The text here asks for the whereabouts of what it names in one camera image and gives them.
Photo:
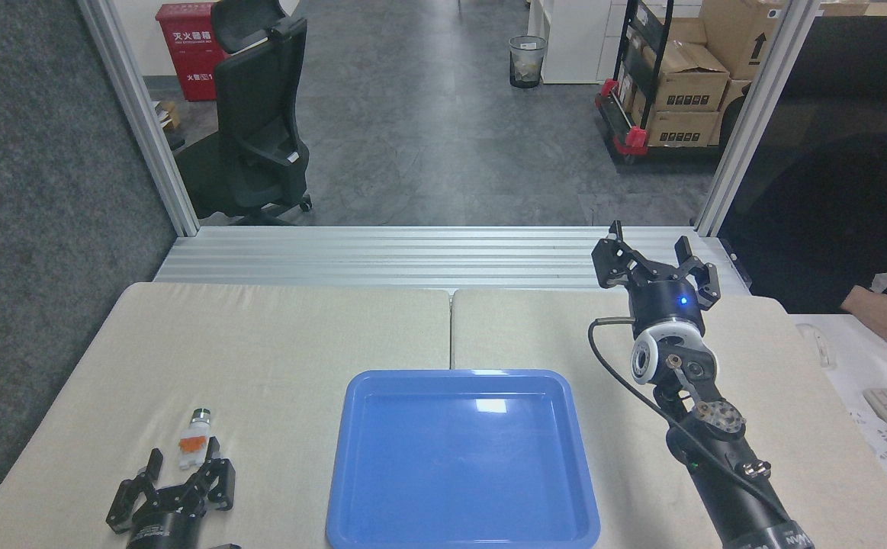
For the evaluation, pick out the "small open cardboard box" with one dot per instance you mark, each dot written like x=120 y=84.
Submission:
x=167 y=114

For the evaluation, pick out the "red fire equipment box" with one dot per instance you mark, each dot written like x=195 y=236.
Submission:
x=184 y=53

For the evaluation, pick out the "white desk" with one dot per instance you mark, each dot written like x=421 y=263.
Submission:
x=847 y=381

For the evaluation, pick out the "white orange switch part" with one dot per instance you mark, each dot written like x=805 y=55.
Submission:
x=192 y=442

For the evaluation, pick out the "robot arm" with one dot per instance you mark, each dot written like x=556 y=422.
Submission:
x=725 y=473

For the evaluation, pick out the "silver aluminium post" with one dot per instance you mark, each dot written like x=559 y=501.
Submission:
x=756 y=114
x=138 y=114

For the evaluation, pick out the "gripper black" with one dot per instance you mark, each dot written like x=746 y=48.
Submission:
x=168 y=532
x=668 y=301

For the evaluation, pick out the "person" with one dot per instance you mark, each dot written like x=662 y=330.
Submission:
x=832 y=213

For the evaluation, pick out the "cardboard box with black labels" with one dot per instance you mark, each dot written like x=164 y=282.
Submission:
x=681 y=128
x=687 y=80

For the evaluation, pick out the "plain cardboard box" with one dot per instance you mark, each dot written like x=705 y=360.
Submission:
x=731 y=103

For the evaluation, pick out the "black office chair with headrest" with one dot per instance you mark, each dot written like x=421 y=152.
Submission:
x=256 y=99

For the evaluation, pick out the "black high-back office chair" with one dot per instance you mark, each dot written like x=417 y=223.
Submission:
x=855 y=53

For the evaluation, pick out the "black cart with red corners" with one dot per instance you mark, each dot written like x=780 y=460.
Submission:
x=630 y=141

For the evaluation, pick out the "blue plastic tray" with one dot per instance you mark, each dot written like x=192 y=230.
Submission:
x=458 y=465

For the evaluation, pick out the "mesh waste bin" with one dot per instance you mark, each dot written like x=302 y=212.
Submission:
x=527 y=61

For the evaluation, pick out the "white cabinet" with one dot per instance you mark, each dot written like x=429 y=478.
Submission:
x=573 y=38

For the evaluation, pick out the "silver aluminium rail bed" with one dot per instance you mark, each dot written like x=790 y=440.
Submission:
x=443 y=255

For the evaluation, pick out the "cardboard box with arrow print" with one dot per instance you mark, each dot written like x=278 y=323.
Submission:
x=737 y=34

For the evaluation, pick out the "white computer mouse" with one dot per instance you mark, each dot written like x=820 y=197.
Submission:
x=817 y=343

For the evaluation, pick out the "white power strip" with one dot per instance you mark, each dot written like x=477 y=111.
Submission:
x=882 y=446

